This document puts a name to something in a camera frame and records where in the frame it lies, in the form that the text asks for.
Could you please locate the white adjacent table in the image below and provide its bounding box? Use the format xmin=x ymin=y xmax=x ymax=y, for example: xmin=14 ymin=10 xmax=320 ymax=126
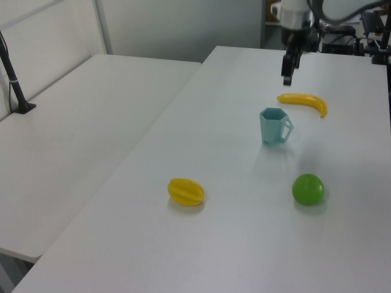
xmin=0 ymin=54 xmax=202 ymax=265

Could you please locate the black stand with clamp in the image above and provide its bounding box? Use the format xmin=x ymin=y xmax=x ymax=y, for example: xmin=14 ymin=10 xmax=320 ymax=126
xmin=370 ymin=16 xmax=391 ymax=65

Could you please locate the white cup on shelf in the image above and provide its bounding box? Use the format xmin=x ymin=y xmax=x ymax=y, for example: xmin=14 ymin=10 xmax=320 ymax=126
xmin=269 ymin=2 xmax=282 ymax=23

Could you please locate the yellow plastic starfruit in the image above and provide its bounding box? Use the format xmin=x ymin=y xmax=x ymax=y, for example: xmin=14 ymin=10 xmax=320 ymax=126
xmin=167 ymin=178 xmax=205 ymax=208

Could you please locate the yellow plastic banana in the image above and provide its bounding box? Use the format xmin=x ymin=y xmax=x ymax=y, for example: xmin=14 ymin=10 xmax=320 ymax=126
xmin=276 ymin=92 xmax=328 ymax=119

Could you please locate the green plastic apple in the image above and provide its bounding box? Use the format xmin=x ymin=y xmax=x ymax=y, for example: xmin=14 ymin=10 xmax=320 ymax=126
xmin=291 ymin=173 xmax=326 ymax=206

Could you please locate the black camera stand pole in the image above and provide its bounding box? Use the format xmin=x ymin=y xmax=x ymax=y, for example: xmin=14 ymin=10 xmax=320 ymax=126
xmin=0 ymin=30 xmax=37 ymax=115

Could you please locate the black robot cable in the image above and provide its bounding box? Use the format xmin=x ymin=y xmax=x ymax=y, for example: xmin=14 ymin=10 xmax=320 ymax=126
xmin=307 ymin=0 xmax=391 ymax=24

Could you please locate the black electronic equipment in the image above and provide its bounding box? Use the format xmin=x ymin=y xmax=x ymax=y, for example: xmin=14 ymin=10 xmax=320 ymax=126
xmin=320 ymin=25 xmax=357 ymax=55

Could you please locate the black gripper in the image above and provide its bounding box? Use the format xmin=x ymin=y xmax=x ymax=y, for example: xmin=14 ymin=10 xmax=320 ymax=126
xmin=280 ymin=26 xmax=320 ymax=87

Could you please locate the light blue hexagonal mug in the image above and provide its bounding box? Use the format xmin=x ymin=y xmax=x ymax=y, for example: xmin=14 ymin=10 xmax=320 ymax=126
xmin=259 ymin=107 xmax=296 ymax=148

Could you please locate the white partition panel frame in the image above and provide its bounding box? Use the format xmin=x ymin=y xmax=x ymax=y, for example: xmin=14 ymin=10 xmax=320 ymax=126
xmin=0 ymin=0 xmax=114 ymax=123

